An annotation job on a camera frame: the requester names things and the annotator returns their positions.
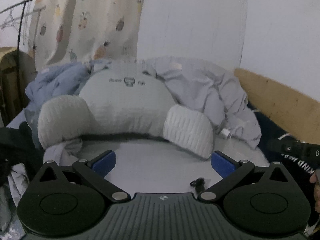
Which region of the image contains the black printed cloth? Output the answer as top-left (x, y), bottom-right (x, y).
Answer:
top-left (247, 101), bottom-right (315, 180)

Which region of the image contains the grey rolled cloth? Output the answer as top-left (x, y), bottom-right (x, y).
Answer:
top-left (43, 138), bottom-right (82, 166)

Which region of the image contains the blue crumpled quilt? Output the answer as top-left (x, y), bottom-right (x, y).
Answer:
top-left (25, 59), bottom-right (112, 111)

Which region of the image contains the right gripper device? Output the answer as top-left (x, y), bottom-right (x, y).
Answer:
top-left (266, 139), bottom-right (319, 161)

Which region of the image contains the light green U-shaped pillow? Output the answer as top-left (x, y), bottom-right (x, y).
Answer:
top-left (37, 61), bottom-right (214, 159)

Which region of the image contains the wooden bed frame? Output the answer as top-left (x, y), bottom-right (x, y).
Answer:
top-left (234, 68), bottom-right (319, 144)

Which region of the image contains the grey crumpled blanket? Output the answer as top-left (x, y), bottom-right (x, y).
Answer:
top-left (144, 56), bottom-right (261, 149)

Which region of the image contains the pineapple print curtain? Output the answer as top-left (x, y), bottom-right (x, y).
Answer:
top-left (29, 0), bottom-right (144, 72)

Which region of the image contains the black clothes rack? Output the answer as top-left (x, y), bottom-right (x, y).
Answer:
top-left (1, 0), bottom-right (33, 107)

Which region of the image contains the small black swivel mount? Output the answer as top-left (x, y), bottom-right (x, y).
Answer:
top-left (190, 178), bottom-right (205, 194)

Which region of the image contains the white charger with cable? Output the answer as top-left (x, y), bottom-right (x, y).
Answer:
top-left (221, 119), bottom-right (258, 139)

